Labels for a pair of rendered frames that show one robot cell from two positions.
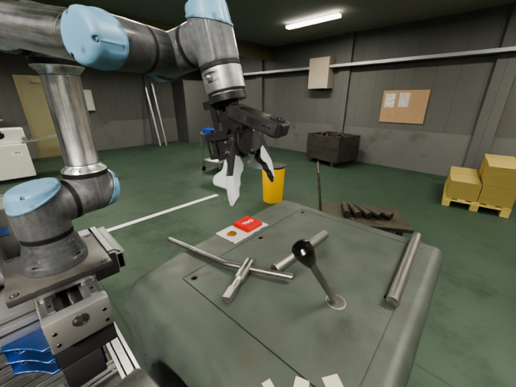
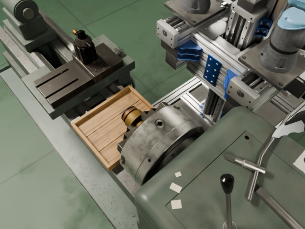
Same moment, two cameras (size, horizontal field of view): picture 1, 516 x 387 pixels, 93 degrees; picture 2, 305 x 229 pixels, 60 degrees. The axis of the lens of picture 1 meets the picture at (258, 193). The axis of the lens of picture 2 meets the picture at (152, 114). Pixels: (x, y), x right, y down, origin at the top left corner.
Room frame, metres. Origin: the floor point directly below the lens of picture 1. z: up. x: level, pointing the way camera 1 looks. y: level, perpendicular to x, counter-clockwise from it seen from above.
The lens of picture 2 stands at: (0.16, -0.29, 1.97)
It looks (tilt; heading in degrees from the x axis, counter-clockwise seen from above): 57 degrees down; 97
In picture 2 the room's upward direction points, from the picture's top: straight up
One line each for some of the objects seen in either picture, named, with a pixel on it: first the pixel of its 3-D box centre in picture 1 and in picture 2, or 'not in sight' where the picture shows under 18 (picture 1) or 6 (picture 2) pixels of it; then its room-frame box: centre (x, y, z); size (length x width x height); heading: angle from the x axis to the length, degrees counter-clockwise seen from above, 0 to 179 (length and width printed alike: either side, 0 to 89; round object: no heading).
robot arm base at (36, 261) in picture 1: (51, 246); (280, 51); (0.58, 0.58, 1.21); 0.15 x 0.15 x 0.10
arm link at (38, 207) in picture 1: (41, 206); (295, 28); (0.59, 0.58, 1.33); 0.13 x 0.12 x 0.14; 156
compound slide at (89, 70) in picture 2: not in sight; (91, 63); (-0.26, 0.62, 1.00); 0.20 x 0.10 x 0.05; 138
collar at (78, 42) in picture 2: not in sight; (82, 39); (-0.28, 0.64, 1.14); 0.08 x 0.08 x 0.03
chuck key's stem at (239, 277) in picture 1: (239, 279); (244, 163); (0.39, 0.04, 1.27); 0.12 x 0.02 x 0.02; 161
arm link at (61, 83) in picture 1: (71, 121); not in sight; (0.71, 0.52, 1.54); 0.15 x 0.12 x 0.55; 156
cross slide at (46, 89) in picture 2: not in sight; (80, 73); (-0.32, 0.59, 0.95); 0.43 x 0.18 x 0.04; 48
